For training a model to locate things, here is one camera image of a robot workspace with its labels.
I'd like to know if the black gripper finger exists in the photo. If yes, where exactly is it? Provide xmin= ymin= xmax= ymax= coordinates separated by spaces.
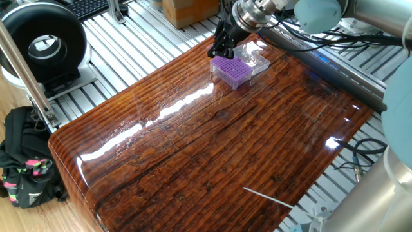
xmin=207 ymin=21 xmax=228 ymax=59
xmin=222 ymin=38 xmax=238 ymax=60

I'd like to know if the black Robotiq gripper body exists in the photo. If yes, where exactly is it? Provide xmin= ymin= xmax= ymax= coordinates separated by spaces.
xmin=225 ymin=14 xmax=255 ymax=48

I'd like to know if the purple pipette tip holder box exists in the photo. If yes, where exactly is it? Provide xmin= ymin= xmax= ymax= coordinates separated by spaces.
xmin=209 ymin=55 xmax=254 ymax=90

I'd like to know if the clear plastic box lid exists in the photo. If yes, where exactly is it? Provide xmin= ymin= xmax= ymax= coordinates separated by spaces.
xmin=232 ymin=41 xmax=271 ymax=77

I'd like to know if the brown cardboard box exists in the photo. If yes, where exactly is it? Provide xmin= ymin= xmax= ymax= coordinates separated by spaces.
xmin=162 ymin=0 xmax=221 ymax=30

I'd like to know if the black keyboard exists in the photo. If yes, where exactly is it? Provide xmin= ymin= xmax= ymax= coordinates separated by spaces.
xmin=66 ymin=0 xmax=112 ymax=22

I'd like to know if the black round blower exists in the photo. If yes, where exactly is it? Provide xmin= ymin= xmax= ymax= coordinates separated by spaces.
xmin=0 ymin=1 xmax=97 ymax=101

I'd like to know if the black gripper cable bundle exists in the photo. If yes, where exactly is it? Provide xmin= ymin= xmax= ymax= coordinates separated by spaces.
xmin=257 ymin=12 xmax=412 ymax=54

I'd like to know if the white cable tie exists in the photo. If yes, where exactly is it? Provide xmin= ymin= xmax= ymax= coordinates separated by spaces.
xmin=243 ymin=186 xmax=326 ymax=223

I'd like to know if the black cable loop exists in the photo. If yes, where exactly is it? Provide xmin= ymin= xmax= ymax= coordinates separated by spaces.
xmin=333 ymin=137 xmax=389 ymax=171

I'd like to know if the silver cable connector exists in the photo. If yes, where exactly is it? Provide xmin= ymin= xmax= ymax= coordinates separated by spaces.
xmin=352 ymin=156 xmax=363 ymax=183

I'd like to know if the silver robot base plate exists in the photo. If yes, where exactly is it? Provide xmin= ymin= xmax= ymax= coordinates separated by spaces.
xmin=288 ymin=201 xmax=335 ymax=232

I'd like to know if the black backpack with pink straps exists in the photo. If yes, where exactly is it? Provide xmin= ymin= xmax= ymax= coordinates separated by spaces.
xmin=0 ymin=106 xmax=68 ymax=209

